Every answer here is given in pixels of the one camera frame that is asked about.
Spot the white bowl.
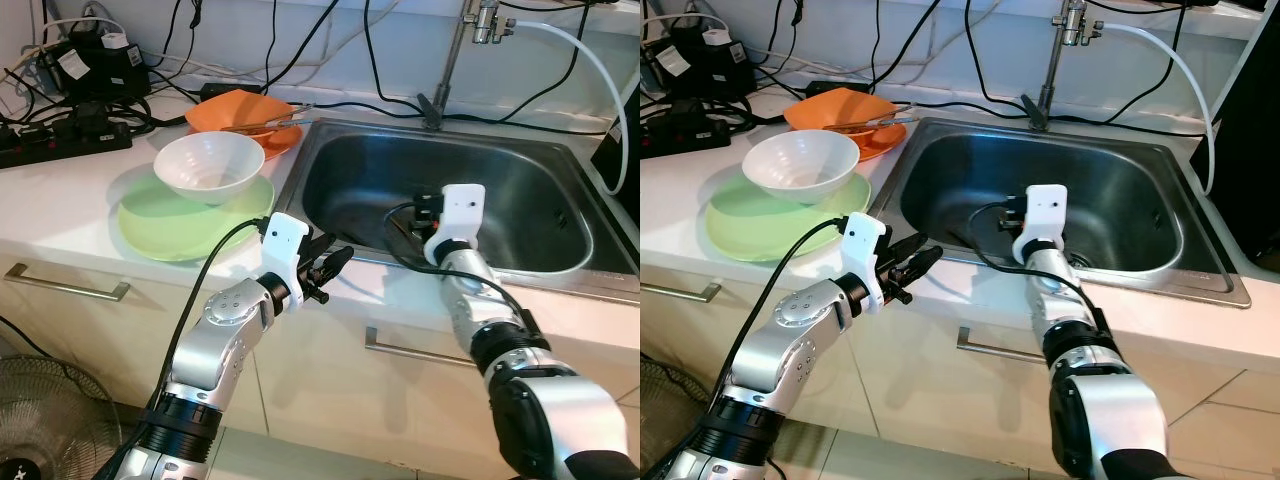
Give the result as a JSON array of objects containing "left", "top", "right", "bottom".
[
  {"left": 742, "top": 130, "right": 861, "bottom": 206},
  {"left": 153, "top": 130, "right": 268, "bottom": 206}
]

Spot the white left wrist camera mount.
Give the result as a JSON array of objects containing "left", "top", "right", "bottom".
[
  {"left": 840, "top": 212, "right": 889, "bottom": 306},
  {"left": 258, "top": 212, "right": 311, "bottom": 306}
]

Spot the chrome kitchen faucet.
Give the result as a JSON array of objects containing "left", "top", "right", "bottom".
[
  {"left": 1020, "top": 0, "right": 1101, "bottom": 131},
  {"left": 418, "top": 0, "right": 516, "bottom": 126}
]

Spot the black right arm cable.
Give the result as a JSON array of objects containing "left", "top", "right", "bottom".
[
  {"left": 965, "top": 203, "right": 1111, "bottom": 341},
  {"left": 383, "top": 203, "right": 546, "bottom": 346}
]

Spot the grey floor fan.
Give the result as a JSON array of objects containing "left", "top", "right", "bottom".
[
  {"left": 0, "top": 355, "right": 123, "bottom": 480},
  {"left": 640, "top": 358, "right": 701, "bottom": 471}
]

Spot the orange plastic plate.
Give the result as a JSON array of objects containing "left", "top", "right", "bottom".
[
  {"left": 245, "top": 125, "right": 304, "bottom": 161},
  {"left": 845, "top": 125, "right": 906, "bottom": 161}
]

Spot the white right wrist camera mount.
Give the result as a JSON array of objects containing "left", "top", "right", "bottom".
[
  {"left": 423, "top": 183, "right": 488, "bottom": 266},
  {"left": 1010, "top": 185, "right": 1069, "bottom": 263}
]

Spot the light green plate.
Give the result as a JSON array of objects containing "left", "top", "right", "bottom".
[
  {"left": 705, "top": 170, "right": 869, "bottom": 263},
  {"left": 117, "top": 170, "right": 276, "bottom": 263}
]

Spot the silver metal spoon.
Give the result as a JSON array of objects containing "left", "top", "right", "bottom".
[
  {"left": 220, "top": 103, "right": 316, "bottom": 136},
  {"left": 825, "top": 105, "right": 919, "bottom": 136}
]

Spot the stainless steel sink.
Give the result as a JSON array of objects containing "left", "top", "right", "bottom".
[
  {"left": 868, "top": 118, "right": 1251, "bottom": 309},
  {"left": 275, "top": 118, "right": 641, "bottom": 301}
]

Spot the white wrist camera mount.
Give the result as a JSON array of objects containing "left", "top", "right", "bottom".
[
  {"left": 1010, "top": 185, "right": 1069, "bottom": 263},
  {"left": 423, "top": 183, "right": 488, "bottom": 266},
  {"left": 840, "top": 212, "right": 889, "bottom": 306},
  {"left": 258, "top": 212, "right": 311, "bottom": 306}
]

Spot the orange plastic bowl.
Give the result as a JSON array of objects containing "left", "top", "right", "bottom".
[
  {"left": 185, "top": 88, "right": 298, "bottom": 136},
  {"left": 783, "top": 87, "right": 899, "bottom": 134}
]

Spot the white water hose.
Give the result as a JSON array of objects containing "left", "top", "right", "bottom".
[
  {"left": 1095, "top": 20, "right": 1216, "bottom": 196},
  {"left": 510, "top": 20, "right": 631, "bottom": 196}
]

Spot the black power strip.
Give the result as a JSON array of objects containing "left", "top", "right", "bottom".
[
  {"left": 640, "top": 115, "right": 731, "bottom": 156},
  {"left": 0, "top": 125, "right": 133, "bottom": 169}
]

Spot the white kitchen cabinet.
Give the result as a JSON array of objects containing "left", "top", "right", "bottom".
[
  {"left": 0, "top": 230, "right": 641, "bottom": 480},
  {"left": 640, "top": 230, "right": 1280, "bottom": 480}
]

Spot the black appliance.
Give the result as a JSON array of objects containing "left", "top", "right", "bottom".
[
  {"left": 1205, "top": 40, "right": 1280, "bottom": 261},
  {"left": 598, "top": 105, "right": 641, "bottom": 226}
]

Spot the black power cable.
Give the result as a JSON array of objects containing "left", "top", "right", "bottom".
[
  {"left": 498, "top": 0, "right": 594, "bottom": 121},
  {"left": 1093, "top": 8, "right": 1189, "bottom": 121},
  {"left": 362, "top": 0, "right": 423, "bottom": 109},
  {"left": 964, "top": 0, "right": 1023, "bottom": 109}
]

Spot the black charger box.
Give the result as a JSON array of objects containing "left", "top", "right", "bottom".
[
  {"left": 40, "top": 30, "right": 151, "bottom": 101},
  {"left": 655, "top": 25, "right": 746, "bottom": 99}
]

